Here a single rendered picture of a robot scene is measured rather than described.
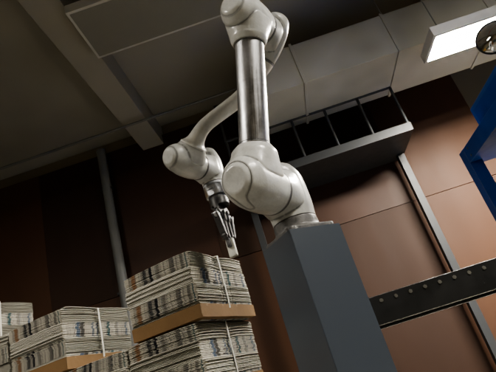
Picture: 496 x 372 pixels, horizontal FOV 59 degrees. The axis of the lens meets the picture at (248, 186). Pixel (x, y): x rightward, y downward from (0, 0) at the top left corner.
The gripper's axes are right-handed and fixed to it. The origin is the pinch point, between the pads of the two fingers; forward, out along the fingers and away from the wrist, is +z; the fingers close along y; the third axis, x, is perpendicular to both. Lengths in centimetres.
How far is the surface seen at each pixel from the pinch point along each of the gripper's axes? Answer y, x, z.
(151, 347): 18.3, -28.7, 26.0
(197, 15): -150, -44, -269
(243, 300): -11.9, -7.2, 17.0
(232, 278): -8.8, -7.3, 8.5
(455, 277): -71, 63, 29
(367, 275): -374, -28, -27
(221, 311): 6.0, -7.1, 21.2
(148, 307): 18.5, -26.8, 13.4
